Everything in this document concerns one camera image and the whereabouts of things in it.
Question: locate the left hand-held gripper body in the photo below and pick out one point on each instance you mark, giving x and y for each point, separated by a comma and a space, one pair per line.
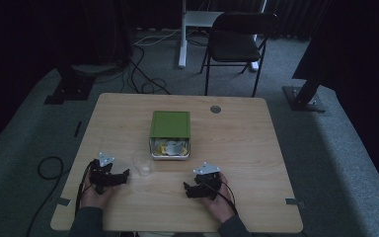
102, 171

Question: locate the person's left hand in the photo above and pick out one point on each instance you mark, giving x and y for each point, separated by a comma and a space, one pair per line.
93, 197

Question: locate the white desk frame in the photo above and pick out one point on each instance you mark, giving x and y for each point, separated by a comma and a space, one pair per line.
184, 39

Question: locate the clear plastic cup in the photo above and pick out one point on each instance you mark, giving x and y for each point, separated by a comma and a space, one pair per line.
142, 163

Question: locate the black floor marker strip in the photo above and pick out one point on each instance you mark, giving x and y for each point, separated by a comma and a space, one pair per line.
77, 129

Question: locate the paper scraps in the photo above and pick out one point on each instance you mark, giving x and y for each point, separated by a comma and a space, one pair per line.
170, 148

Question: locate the grey table grommet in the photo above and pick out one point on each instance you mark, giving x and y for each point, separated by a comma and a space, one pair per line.
215, 109

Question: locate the black folding chair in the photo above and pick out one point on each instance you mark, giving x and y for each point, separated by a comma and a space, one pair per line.
235, 46

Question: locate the black slanted metal stand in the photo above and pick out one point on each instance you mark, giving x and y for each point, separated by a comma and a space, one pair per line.
306, 95

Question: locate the grey tape strip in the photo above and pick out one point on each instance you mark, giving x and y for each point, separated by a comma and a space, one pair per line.
294, 202

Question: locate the metal tin box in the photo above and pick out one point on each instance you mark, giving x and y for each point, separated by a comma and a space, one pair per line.
169, 157

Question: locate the green box lid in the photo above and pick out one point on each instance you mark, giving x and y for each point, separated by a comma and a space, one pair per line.
170, 124

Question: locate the person's right hand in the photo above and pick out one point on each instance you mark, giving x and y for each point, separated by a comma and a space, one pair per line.
219, 205

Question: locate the black stand base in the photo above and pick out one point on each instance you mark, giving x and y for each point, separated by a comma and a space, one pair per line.
69, 89

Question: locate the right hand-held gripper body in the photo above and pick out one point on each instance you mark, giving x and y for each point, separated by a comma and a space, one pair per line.
207, 179

